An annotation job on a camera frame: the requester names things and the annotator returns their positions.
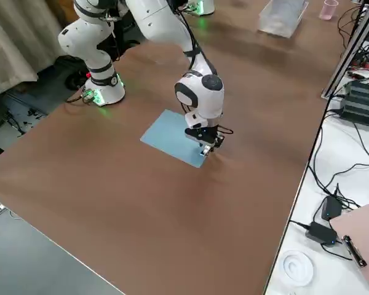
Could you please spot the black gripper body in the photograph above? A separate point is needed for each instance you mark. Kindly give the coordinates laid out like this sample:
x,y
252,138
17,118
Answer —
x,y
207,135

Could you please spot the blue clipboard with silver clip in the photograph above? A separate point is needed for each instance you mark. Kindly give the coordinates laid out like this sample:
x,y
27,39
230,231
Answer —
x,y
169,135

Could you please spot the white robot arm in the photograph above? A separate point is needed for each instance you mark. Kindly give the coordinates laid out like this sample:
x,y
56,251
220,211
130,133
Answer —
x,y
206,6
160,21

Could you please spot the pink clipboard with black clip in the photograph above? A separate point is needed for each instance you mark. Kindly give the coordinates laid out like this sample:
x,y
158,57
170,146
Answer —
x,y
366,239

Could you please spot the black power adapter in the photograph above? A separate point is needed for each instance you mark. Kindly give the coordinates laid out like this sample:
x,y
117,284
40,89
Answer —
x,y
321,233
331,209

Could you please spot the white plastic bin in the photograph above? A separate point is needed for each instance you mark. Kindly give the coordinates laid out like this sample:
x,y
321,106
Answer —
x,y
283,18

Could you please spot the black ribbed electronics box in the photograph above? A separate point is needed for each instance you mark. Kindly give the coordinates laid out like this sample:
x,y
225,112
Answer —
x,y
363,104

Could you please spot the pink plastic cup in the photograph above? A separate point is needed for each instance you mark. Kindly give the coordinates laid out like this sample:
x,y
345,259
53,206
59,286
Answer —
x,y
329,10

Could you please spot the dark grey side panel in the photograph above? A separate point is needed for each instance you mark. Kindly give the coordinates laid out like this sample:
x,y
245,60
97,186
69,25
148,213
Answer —
x,y
34,261

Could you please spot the beige curtain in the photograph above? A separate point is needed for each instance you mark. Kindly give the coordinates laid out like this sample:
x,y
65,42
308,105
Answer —
x,y
15,46

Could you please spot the aluminium frame rail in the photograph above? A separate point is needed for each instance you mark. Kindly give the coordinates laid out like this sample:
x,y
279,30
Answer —
x,y
347,52

